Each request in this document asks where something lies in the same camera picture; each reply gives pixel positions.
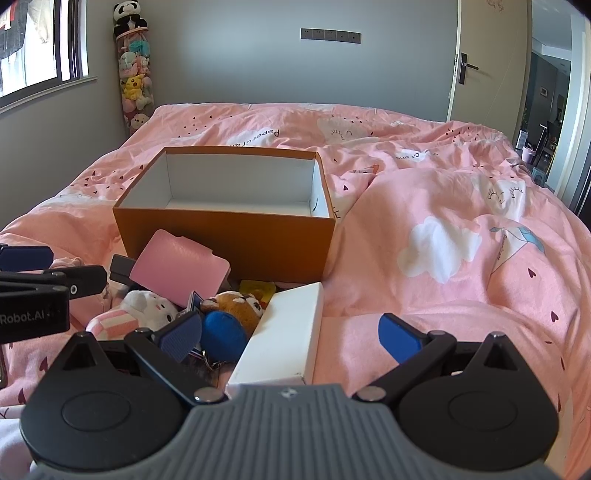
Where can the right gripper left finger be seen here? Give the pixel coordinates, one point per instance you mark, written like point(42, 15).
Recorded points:
point(160, 354)

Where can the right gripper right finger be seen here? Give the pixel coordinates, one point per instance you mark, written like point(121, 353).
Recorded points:
point(419, 355)

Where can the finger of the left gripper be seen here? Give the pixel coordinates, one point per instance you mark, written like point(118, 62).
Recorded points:
point(83, 281)
point(25, 258)

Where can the small black box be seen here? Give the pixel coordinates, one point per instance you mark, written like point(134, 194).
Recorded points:
point(120, 270)

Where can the white pink plush toy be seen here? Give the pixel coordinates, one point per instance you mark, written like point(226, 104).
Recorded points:
point(138, 309)

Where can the pink card holder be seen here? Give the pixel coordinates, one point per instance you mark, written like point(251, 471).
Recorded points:
point(175, 267)

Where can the brown fox plush keychain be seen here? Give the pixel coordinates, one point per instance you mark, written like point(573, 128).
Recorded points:
point(245, 308)

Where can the yellow tape measure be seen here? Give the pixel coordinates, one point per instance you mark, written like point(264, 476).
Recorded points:
point(263, 291)

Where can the white glasses case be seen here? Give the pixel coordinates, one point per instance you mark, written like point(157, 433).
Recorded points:
point(283, 349)

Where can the pink printed duvet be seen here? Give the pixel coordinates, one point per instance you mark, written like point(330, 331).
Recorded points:
point(436, 223)

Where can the orange cardboard box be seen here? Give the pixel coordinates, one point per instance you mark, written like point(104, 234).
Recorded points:
point(267, 211)

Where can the window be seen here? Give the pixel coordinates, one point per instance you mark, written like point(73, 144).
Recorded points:
point(43, 48)

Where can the plush toy hanging organizer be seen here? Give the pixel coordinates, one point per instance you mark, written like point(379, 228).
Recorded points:
point(135, 83)

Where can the panda plush toy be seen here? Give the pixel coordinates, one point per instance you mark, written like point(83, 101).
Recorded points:
point(127, 16)

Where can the beige door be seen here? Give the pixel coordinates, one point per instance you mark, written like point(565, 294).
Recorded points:
point(497, 37)

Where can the black door handle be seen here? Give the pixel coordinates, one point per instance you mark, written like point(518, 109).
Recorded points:
point(465, 65)

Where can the grey wall switch panel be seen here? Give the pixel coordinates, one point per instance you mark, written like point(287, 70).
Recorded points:
point(330, 35)

